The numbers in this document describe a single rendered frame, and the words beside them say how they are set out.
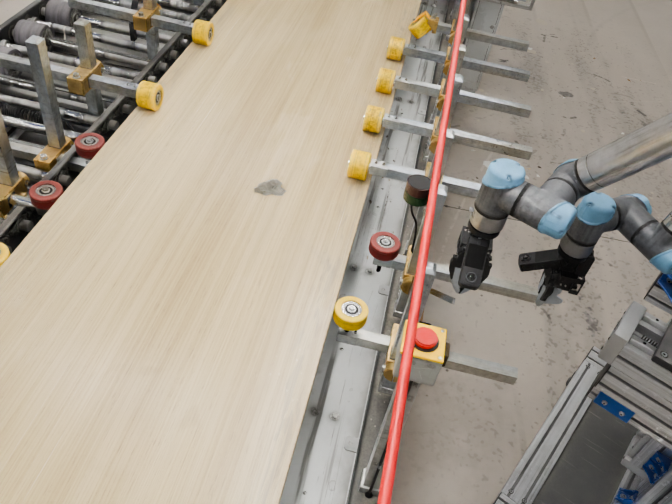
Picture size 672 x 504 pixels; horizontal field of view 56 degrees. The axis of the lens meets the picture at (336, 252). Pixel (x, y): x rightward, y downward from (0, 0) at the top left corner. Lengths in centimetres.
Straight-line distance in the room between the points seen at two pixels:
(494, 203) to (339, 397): 66
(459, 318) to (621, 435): 79
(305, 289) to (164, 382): 39
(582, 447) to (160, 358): 147
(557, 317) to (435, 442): 89
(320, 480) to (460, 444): 96
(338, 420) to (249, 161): 76
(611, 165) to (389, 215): 100
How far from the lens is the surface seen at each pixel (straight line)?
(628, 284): 328
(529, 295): 171
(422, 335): 102
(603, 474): 230
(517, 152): 203
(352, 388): 168
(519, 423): 254
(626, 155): 132
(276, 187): 173
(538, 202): 129
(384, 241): 163
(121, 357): 138
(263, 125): 199
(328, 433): 160
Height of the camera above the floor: 201
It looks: 44 degrees down
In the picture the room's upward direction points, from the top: 10 degrees clockwise
